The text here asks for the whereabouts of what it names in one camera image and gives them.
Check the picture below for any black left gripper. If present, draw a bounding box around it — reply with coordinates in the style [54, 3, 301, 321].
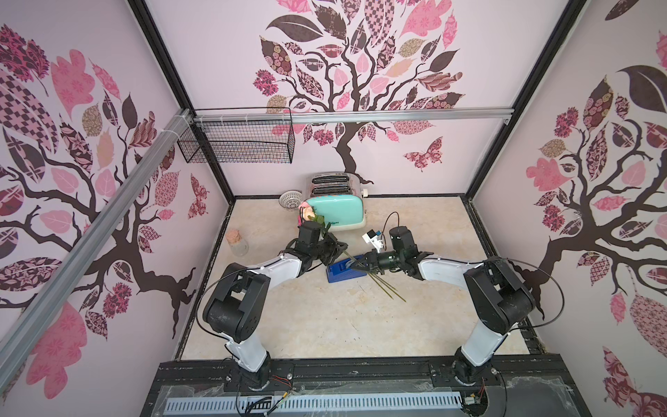
[310, 232, 348, 266]

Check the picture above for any dark pink artificial rose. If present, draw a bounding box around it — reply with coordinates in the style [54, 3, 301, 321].
[299, 203, 406, 302]

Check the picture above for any blue tape dispenser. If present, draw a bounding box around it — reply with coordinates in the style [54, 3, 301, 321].
[326, 258, 368, 283]

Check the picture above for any peach artificial rose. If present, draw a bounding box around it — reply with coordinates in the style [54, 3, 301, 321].
[302, 208, 316, 221]

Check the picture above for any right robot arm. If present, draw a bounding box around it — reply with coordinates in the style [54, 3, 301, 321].
[350, 226, 536, 386]

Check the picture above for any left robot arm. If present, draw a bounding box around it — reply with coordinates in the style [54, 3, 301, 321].
[196, 221, 348, 390]

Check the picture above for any patterned ceramic bowl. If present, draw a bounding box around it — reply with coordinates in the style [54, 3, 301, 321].
[279, 190, 303, 210]

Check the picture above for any mint green toaster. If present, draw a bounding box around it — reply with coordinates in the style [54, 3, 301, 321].
[305, 172, 366, 230]

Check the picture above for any glass jar with pink lid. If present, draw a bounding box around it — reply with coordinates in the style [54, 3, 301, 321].
[225, 229, 249, 257]

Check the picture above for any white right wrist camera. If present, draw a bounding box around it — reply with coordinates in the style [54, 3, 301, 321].
[362, 229, 385, 252]

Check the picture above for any black wire basket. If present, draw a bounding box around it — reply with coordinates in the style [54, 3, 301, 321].
[177, 106, 296, 164]

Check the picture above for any white slotted cable duct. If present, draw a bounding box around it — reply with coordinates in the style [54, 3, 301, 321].
[163, 392, 463, 416]

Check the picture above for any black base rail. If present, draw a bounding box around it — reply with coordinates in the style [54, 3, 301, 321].
[142, 354, 589, 416]

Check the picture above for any aluminium frame rail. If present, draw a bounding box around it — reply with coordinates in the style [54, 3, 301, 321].
[1, 107, 514, 389]

